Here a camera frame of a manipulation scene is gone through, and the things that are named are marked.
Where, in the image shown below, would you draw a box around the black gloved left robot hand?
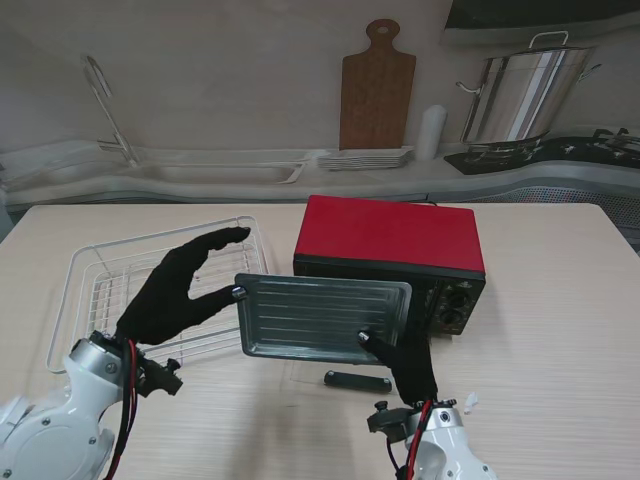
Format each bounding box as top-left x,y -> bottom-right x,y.
115,225 -> 253,347

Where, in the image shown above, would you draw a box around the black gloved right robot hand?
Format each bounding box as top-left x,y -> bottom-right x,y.
357,329 -> 440,407

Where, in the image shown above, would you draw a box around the glass oven door black handle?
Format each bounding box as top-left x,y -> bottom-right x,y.
289,349 -> 431,401

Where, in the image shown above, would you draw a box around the ribbed metal baking tray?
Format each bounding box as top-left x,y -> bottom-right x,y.
233,272 -> 414,369

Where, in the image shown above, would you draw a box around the red and black toaster oven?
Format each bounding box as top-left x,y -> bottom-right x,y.
292,194 -> 488,341

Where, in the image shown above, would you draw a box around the steel kitchen sink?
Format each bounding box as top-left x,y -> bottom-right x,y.
114,160 -> 307,187

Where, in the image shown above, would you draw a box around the chrome kitchen faucet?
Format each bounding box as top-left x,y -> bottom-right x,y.
82,54 -> 139,169

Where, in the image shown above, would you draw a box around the stack of white plates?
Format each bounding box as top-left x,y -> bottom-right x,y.
317,145 -> 416,172

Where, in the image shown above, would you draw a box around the white cylindrical bottle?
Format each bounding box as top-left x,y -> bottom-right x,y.
416,104 -> 447,161

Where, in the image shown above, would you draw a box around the black gas stove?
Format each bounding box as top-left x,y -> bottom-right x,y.
443,127 -> 640,176

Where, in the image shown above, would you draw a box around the brown wooden cutting board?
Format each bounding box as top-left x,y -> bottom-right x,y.
338,18 -> 418,151

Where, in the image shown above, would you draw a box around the stainless steel stockpot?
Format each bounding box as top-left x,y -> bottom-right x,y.
455,30 -> 602,146

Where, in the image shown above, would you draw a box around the dark range hood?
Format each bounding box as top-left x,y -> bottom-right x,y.
439,0 -> 640,49

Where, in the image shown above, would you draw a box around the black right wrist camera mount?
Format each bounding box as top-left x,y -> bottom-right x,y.
367,399 -> 416,444

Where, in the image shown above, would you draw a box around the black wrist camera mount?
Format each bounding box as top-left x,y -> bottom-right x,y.
367,399 -> 416,444
137,352 -> 184,399

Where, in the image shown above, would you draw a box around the right wrist red black cables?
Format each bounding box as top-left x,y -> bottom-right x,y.
387,399 -> 436,480

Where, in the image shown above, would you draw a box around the wrist red black cables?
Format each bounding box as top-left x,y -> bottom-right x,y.
387,399 -> 436,480
107,338 -> 144,480

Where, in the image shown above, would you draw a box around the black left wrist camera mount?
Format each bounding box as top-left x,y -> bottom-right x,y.
137,352 -> 184,399

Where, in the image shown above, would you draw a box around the white wire dish rack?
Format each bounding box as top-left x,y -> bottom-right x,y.
45,214 -> 274,376

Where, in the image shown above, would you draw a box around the left wrist red black cables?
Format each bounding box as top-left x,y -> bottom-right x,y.
107,338 -> 144,480

